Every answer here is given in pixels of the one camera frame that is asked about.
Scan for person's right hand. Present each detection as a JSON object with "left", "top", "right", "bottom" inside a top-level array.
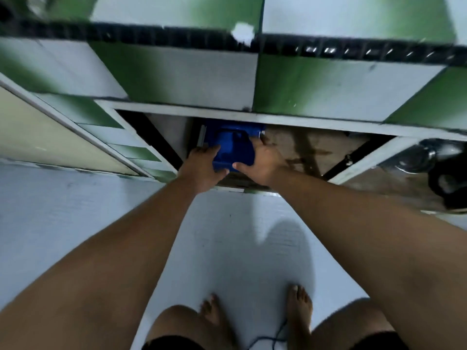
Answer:
[{"left": 232, "top": 136, "right": 291, "bottom": 188}]

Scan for person's left hand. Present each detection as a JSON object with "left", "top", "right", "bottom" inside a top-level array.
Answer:
[{"left": 178, "top": 144, "right": 230, "bottom": 195}]

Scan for blue box lid with handle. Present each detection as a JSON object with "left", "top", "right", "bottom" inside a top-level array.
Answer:
[{"left": 203, "top": 121, "right": 266, "bottom": 174}]

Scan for person's right forearm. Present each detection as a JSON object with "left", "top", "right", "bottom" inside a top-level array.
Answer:
[{"left": 271, "top": 169, "right": 467, "bottom": 350}]

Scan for person's left forearm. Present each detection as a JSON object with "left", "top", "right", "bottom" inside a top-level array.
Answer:
[{"left": 0, "top": 177, "right": 200, "bottom": 350}]

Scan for person's left foot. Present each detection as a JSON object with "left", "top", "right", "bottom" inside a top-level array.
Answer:
[{"left": 200, "top": 293, "right": 234, "bottom": 341}]

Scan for person's foot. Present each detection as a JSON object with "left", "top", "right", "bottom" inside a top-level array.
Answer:
[
  {"left": 286, "top": 284, "right": 314, "bottom": 350},
  {"left": 200, "top": 293, "right": 234, "bottom": 341}
]

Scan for person's right foot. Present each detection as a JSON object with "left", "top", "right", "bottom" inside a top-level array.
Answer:
[{"left": 286, "top": 284, "right": 314, "bottom": 350}]

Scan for person's left leg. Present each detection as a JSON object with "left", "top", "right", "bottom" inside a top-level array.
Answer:
[{"left": 144, "top": 305, "right": 234, "bottom": 350}]

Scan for person's leg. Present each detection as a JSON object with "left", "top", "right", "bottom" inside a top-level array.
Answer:
[
  {"left": 144, "top": 305, "right": 234, "bottom": 350},
  {"left": 312, "top": 297, "right": 396, "bottom": 350}
]

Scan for person's right leg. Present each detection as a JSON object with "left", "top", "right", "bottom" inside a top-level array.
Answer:
[{"left": 312, "top": 297, "right": 396, "bottom": 350}]

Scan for checkered tiled counter base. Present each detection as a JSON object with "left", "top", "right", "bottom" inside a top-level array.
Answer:
[{"left": 0, "top": 17, "right": 467, "bottom": 215}]

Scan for metal pot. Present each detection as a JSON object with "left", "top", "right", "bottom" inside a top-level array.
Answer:
[{"left": 379, "top": 140, "right": 464, "bottom": 175}]

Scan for beige cupboard door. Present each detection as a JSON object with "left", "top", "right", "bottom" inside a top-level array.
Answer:
[{"left": 0, "top": 74, "right": 154, "bottom": 178}]

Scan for black kettle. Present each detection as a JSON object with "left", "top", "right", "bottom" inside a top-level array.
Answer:
[{"left": 427, "top": 156, "right": 467, "bottom": 212}]

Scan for black shorts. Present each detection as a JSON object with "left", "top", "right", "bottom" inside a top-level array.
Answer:
[{"left": 141, "top": 331, "right": 409, "bottom": 350}]

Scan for thin black cable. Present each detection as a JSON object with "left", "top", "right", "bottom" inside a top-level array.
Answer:
[{"left": 248, "top": 318, "right": 289, "bottom": 350}]

